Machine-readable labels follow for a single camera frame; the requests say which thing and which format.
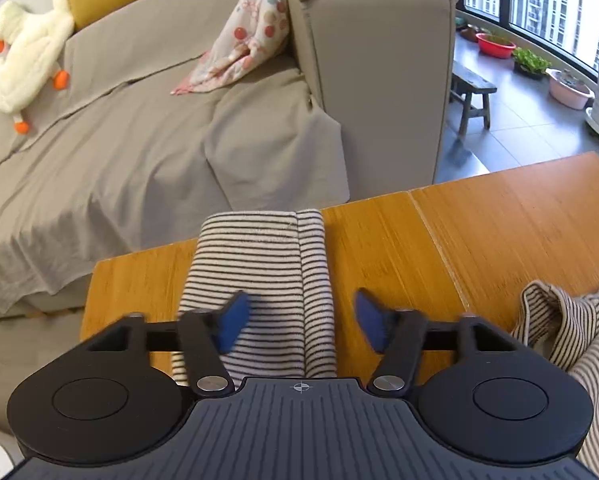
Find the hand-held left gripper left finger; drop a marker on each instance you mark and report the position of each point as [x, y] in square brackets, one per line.
[232, 322]

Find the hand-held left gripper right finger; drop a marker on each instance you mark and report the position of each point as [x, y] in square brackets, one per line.
[372, 321]

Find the striped beige garment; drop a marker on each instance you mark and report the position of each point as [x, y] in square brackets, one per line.
[264, 265]

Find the grey fabric sofa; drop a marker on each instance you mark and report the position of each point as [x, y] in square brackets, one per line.
[379, 85]

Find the dark wooden stool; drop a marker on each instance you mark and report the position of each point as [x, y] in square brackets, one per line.
[472, 81]

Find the floral pink blanket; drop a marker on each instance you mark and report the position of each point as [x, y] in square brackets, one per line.
[249, 25]

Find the red plastic basin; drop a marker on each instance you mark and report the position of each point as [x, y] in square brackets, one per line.
[495, 46]

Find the green plant in black pot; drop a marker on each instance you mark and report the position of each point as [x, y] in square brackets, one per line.
[529, 62]

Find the pink plastic basin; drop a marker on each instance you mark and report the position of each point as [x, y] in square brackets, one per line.
[569, 91]

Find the white duck plush toy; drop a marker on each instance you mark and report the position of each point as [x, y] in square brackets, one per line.
[24, 50]

